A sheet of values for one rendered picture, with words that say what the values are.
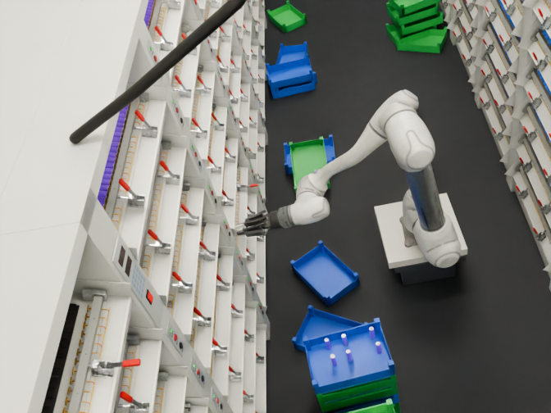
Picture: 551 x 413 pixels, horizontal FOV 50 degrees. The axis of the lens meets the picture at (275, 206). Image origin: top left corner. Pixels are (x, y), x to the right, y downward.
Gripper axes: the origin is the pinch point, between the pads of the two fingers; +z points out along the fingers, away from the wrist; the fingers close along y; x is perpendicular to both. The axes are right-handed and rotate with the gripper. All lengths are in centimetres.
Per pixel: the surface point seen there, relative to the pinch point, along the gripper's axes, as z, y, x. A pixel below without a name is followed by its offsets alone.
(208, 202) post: -8.7, 22.1, -40.9
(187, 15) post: -11, -48, -76
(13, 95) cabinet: 6, 45, -116
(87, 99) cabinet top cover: -15, 52, -112
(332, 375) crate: -32, 63, 22
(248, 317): 5.2, 27.5, 26.4
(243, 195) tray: 1.8, -28.2, 7.7
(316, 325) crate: -15, 17, 60
